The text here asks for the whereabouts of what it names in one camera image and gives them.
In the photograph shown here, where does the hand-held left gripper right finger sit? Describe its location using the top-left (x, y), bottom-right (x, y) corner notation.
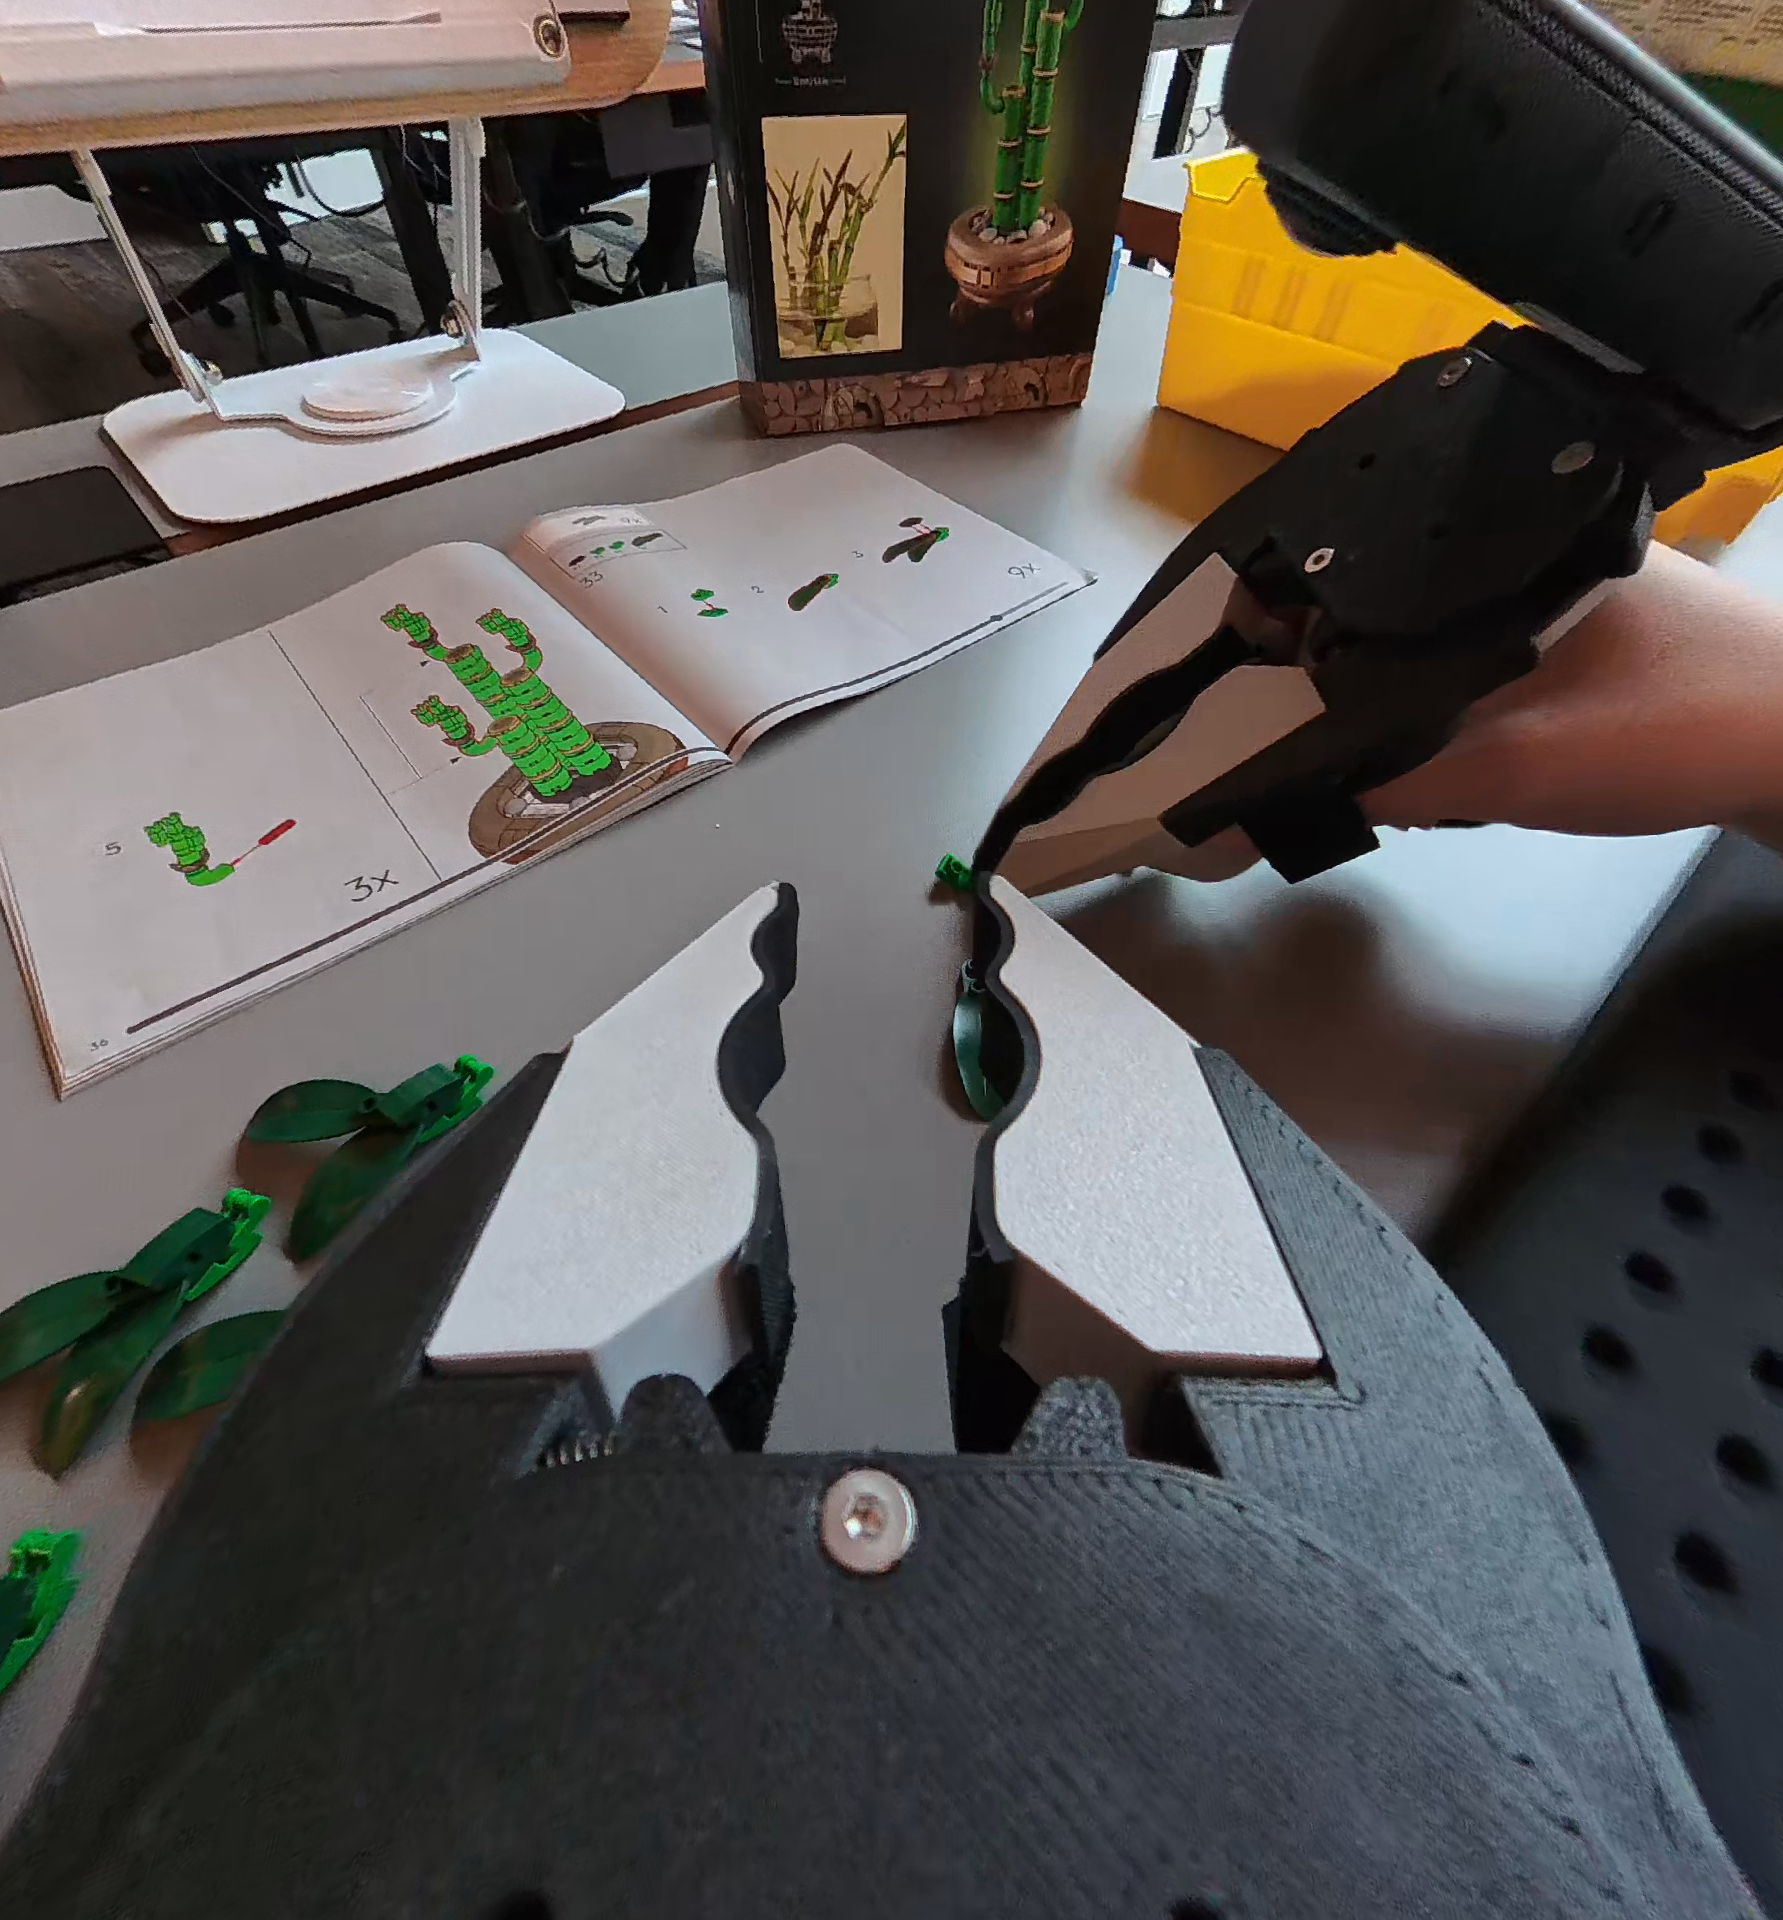
top-left (949, 877), bottom-right (1327, 1451)

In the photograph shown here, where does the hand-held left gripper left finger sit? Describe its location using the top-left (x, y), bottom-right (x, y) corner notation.
top-left (426, 883), bottom-right (799, 1451)

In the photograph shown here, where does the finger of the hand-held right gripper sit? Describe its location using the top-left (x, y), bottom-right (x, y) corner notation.
top-left (976, 551), bottom-right (1290, 874)
top-left (989, 658), bottom-right (1327, 897)

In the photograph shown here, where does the dark green lego leaf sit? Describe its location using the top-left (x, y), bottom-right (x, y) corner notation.
top-left (952, 958), bottom-right (1018, 1123)

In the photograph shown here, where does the open lego instruction booklet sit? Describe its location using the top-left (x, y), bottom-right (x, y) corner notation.
top-left (0, 441), bottom-right (1101, 1101)

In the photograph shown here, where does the black lego set box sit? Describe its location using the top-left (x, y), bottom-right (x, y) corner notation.
top-left (698, 0), bottom-right (1160, 439)

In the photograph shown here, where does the person's right hand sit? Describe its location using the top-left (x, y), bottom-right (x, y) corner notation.
top-left (1374, 581), bottom-right (1680, 832)

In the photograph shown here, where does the yellow plastic bin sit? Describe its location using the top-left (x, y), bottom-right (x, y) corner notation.
top-left (1158, 148), bottom-right (1783, 548)

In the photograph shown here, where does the black perforated chair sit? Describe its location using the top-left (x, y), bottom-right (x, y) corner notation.
top-left (1432, 829), bottom-right (1783, 1920)

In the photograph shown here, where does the printed paper notice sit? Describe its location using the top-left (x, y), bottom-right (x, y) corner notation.
top-left (1642, 0), bottom-right (1783, 95)

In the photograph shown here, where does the black office chair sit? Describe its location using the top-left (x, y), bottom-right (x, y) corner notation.
top-left (157, 127), bottom-right (411, 353)
top-left (494, 112), bottom-right (713, 302)

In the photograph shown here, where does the white wooden document stand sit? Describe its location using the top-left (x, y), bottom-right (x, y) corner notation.
top-left (0, 0), bottom-right (676, 528)

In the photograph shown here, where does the black box with green lights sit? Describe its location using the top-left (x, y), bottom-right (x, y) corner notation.
top-left (0, 463), bottom-right (170, 616)

